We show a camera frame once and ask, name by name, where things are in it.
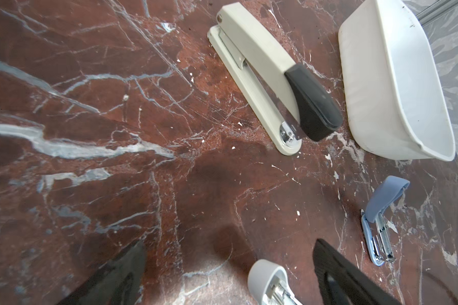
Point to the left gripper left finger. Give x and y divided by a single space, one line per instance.
116 282

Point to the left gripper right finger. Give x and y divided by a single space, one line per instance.
341 282

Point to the small white stapler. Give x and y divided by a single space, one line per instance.
268 284

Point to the grey white large stapler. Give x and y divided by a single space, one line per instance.
285 96

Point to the white plastic tray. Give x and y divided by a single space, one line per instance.
395 104

